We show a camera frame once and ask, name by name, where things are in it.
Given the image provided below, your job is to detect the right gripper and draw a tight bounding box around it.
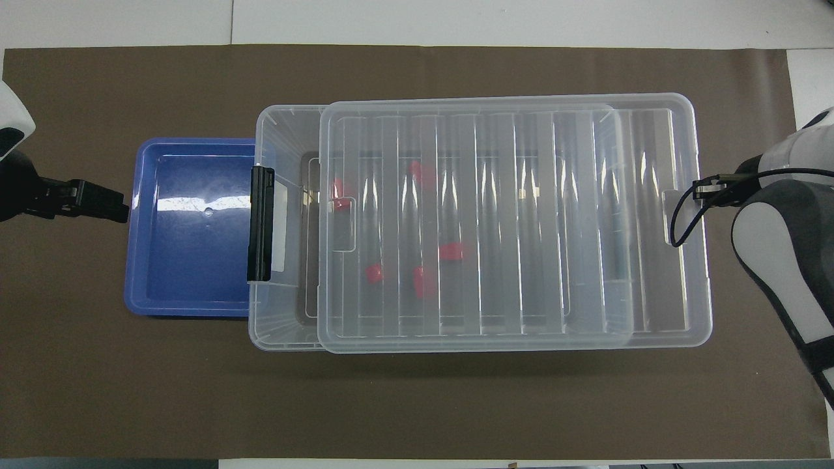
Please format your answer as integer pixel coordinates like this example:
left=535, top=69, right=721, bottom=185
left=717, top=155, right=763, bottom=208

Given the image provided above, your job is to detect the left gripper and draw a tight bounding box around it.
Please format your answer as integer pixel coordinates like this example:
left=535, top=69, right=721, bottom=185
left=0, top=150, right=51, bottom=223

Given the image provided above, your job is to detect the clear plastic box lid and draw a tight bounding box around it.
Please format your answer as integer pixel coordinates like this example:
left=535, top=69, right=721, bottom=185
left=317, top=92, right=713, bottom=354

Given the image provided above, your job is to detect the black box latch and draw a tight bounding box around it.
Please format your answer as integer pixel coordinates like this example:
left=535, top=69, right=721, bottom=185
left=247, top=165, right=276, bottom=283

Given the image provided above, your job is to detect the clear plastic storage box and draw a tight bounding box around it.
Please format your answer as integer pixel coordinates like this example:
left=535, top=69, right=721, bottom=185
left=248, top=104, right=637, bottom=353

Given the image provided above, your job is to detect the blue plastic tray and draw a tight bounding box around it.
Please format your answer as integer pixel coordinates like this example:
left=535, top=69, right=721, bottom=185
left=124, top=137, right=263, bottom=319

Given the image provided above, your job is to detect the black cable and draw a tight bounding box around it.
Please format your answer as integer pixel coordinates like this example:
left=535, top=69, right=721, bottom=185
left=669, top=167, right=834, bottom=249

